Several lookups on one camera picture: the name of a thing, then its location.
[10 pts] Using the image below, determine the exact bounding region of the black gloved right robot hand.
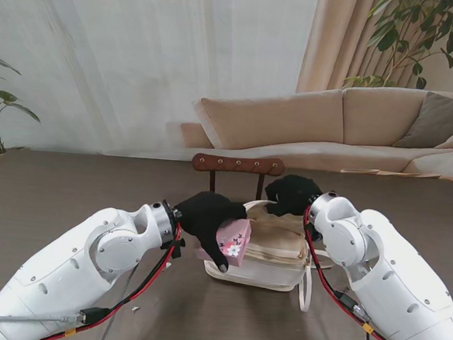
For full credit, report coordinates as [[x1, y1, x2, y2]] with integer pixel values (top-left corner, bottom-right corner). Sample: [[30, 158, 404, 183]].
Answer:
[[262, 172, 325, 220]]

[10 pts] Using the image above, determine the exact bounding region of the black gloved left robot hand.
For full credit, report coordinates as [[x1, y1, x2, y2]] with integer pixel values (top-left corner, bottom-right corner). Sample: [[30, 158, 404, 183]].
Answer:
[[168, 188, 251, 276]]

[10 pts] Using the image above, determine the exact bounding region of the pink floral jewelry box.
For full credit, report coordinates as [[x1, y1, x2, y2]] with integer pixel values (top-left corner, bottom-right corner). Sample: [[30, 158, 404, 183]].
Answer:
[[213, 217, 254, 268]]

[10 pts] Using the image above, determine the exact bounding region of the cream white zipper bag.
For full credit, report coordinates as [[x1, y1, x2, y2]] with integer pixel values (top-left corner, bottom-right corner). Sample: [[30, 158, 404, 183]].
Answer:
[[195, 195, 340, 314]]

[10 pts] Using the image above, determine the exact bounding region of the beige sofa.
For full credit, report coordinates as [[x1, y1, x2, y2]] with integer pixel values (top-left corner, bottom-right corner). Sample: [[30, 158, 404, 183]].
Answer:
[[178, 72, 453, 186]]

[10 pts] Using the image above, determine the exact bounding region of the beige pleated curtain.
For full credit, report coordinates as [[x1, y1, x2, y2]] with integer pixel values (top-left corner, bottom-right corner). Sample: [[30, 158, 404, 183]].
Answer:
[[296, 0, 453, 104]]

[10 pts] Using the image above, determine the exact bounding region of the grey sofa cushion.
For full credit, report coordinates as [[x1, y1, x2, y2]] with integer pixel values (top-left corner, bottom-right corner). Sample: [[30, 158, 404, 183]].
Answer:
[[393, 88, 453, 151]]

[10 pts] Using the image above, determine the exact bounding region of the white sheer curtain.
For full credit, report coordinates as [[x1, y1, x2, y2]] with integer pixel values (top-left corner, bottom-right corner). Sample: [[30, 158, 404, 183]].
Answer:
[[0, 0, 321, 171]]

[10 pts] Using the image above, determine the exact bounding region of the tall dark-leaf houseplant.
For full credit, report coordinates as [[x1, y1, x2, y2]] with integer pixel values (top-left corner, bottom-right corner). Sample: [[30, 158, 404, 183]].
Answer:
[[343, 0, 453, 95]]

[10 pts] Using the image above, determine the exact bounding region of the broad-leaf green houseplant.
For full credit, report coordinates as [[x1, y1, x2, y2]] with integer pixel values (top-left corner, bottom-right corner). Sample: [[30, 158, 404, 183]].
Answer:
[[0, 52, 46, 158]]

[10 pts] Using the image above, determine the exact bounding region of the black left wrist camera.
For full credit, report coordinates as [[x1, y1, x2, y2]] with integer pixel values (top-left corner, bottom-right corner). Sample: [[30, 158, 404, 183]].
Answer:
[[161, 235, 187, 261]]

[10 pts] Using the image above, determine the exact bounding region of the brown wooden necklace stand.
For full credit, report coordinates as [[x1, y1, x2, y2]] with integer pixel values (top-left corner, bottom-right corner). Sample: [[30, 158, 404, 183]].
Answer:
[[188, 152, 286, 206]]

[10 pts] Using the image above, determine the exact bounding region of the red left arm cable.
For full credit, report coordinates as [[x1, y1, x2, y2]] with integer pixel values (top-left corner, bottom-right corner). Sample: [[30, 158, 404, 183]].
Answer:
[[39, 203, 188, 340]]

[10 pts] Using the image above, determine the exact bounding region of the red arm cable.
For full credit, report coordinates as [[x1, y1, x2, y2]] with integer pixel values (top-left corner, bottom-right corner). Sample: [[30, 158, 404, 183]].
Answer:
[[39, 203, 188, 340], [294, 206, 423, 340]]

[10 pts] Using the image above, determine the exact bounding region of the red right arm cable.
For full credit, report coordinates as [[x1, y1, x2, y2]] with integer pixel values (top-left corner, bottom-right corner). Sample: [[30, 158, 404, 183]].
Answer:
[[294, 206, 423, 340]]

